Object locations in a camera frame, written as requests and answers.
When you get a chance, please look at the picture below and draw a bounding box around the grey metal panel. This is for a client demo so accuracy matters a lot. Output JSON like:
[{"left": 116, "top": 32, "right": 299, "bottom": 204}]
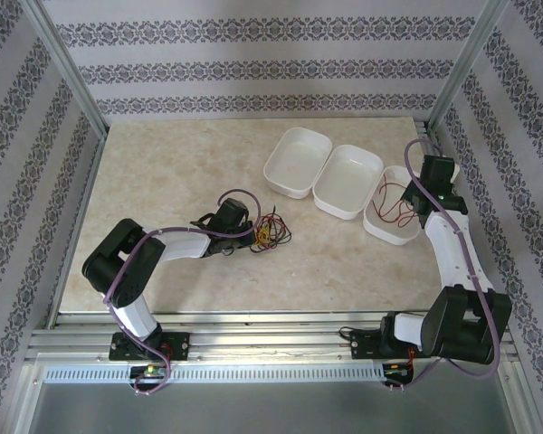
[{"left": 26, "top": 382, "right": 519, "bottom": 434}]

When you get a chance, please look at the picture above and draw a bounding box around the slotted grey cable duct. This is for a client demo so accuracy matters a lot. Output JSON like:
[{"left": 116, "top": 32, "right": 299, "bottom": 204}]
[{"left": 43, "top": 364, "right": 386, "bottom": 382}]

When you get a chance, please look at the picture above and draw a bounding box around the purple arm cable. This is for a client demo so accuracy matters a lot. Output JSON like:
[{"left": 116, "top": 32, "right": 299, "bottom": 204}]
[
  {"left": 102, "top": 188, "right": 262, "bottom": 398},
  {"left": 403, "top": 137, "right": 501, "bottom": 393}
]

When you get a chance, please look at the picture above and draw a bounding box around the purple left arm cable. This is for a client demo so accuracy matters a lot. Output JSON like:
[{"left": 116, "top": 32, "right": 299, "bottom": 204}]
[{"left": 102, "top": 188, "right": 262, "bottom": 398}]

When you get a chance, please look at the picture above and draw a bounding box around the aluminium frame post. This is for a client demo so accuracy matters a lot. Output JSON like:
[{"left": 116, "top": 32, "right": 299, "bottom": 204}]
[
  {"left": 24, "top": 0, "right": 109, "bottom": 137},
  {"left": 427, "top": 0, "right": 513, "bottom": 133}
]

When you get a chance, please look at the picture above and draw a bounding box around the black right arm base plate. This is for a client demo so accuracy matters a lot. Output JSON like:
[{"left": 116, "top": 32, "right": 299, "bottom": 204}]
[{"left": 350, "top": 329, "right": 432, "bottom": 361}]

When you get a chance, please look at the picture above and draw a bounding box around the aluminium frame rail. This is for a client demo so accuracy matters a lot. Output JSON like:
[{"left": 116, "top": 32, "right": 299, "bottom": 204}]
[{"left": 24, "top": 310, "right": 518, "bottom": 363}]

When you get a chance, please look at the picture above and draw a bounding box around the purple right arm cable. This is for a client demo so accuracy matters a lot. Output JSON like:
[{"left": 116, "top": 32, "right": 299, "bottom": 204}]
[{"left": 403, "top": 137, "right": 501, "bottom": 393}]

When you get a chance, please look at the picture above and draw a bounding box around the white plastic tray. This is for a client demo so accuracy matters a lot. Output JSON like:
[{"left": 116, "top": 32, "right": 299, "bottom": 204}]
[
  {"left": 362, "top": 165, "right": 437, "bottom": 246},
  {"left": 262, "top": 127, "right": 334, "bottom": 200},
  {"left": 311, "top": 144, "right": 385, "bottom": 222}
]

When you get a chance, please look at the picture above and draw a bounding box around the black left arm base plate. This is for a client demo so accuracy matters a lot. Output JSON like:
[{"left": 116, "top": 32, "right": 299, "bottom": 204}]
[{"left": 110, "top": 332, "right": 190, "bottom": 362}]

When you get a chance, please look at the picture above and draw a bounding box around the thin yellow cable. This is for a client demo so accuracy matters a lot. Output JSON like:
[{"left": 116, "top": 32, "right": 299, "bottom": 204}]
[{"left": 252, "top": 225, "right": 277, "bottom": 249}]

